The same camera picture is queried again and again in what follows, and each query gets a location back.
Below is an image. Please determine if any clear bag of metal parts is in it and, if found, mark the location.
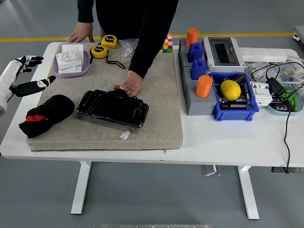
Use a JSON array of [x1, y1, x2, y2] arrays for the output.
[[244, 61, 281, 83]]

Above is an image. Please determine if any blue plastic bin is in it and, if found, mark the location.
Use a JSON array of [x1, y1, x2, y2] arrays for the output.
[[209, 72, 260, 122]]

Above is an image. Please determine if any person's torso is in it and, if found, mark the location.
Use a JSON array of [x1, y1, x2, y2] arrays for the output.
[[95, 0, 167, 40]]

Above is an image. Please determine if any grey block holder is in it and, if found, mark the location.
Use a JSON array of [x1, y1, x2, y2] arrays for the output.
[[178, 37, 218, 116]]

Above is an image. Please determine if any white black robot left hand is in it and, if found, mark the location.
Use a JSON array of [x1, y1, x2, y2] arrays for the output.
[[0, 55, 57, 117]]

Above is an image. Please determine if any yellow tape measure with strap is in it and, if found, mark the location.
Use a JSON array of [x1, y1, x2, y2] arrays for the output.
[[89, 44, 126, 70]]

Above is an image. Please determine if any black glossy panel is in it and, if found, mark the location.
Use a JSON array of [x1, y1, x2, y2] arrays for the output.
[[76, 89, 150, 129]]

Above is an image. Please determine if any person's right hand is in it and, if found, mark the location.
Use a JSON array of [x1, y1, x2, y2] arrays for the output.
[[66, 22, 95, 44]]

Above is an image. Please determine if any clear bag of white parts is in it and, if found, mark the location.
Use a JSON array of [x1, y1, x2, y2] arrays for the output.
[[118, 39, 138, 63]]

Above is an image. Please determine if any white table leg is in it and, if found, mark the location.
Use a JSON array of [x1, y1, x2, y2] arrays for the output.
[[237, 165, 260, 220], [70, 161, 92, 216]]

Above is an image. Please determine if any black relay module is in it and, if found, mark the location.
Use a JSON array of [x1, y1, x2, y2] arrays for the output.
[[272, 96, 294, 112]]

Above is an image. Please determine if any white cart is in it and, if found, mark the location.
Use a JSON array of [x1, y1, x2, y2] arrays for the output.
[[293, 25, 304, 45]]

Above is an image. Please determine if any black desk control panel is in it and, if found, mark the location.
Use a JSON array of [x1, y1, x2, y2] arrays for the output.
[[271, 167, 304, 173]]

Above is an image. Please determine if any white circuit breaker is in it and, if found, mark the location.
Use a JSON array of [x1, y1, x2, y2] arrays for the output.
[[249, 81, 274, 107]]

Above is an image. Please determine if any yellow lemon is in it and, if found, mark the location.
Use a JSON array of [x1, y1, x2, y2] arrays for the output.
[[220, 79, 242, 100]]

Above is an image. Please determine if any white wall switch plate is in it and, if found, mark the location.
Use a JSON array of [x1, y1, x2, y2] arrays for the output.
[[55, 51, 83, 70], [58, 66, 83, 75], [61, 44, 84, 60]]

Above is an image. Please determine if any brown cylindrical capacitor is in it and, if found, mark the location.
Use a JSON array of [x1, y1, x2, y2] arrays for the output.
[[232, 74, 247, 84]]

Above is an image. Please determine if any black rag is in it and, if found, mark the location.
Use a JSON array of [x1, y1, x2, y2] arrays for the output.
[[19, 94, 76, 139]]

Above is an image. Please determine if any grey-brown mat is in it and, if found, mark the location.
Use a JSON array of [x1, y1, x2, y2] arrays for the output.
[[26, 42, 184, 152]]

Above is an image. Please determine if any white power strip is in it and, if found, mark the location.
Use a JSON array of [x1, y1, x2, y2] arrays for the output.
[[238, 47, 288, 63]]

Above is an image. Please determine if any clear bag of blue parts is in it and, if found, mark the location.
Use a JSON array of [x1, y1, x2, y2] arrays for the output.
[[279, 63, 300, 84]]

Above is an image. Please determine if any blue block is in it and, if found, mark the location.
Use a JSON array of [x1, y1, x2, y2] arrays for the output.
[[188, 42, 204, 63], [190, 58, 209, 80]]

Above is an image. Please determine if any person's left hand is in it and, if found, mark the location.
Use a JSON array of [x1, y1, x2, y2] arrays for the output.
[[112, 70, 143, 97]]

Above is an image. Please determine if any green terminal block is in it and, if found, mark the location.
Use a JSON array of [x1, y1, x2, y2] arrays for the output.
[[281, 90, 300, 112]]

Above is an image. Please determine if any grey distribution box with window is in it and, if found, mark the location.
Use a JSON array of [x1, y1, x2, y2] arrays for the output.
[[202, 36, 247, 74]]

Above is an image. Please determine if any grey metal plate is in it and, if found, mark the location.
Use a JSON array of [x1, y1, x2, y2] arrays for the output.
[[201, 164, 222, 177]]

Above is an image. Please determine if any orange cylinder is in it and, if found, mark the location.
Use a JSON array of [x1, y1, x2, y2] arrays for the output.
[[185, 28, 200, 48], [195, 75, 213, 98]]

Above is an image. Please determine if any white power cord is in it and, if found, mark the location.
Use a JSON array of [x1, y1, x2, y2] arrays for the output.
[[287, 51, 304, 84]]

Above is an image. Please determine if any white connector with wires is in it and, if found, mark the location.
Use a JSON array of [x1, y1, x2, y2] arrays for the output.
[[120, 127, 135, 140]]

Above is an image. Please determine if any purple tray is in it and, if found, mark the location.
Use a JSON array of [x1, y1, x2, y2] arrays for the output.
[[52, 49, 91, 78]]

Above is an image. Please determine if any colourful puzzle cube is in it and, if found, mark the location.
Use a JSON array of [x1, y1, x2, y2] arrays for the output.
[[159, 33, 173, 54]]

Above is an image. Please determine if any black power adapter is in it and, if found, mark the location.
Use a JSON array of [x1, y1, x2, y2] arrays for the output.
[[266, 77, 287, 96]]

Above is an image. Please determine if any black circuit module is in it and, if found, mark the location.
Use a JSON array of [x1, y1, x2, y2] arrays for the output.
[[218, 96, 252, 111]]

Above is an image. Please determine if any light-blue tray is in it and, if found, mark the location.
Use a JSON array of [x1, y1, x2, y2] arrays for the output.
[[266, 83, 304, 116]]

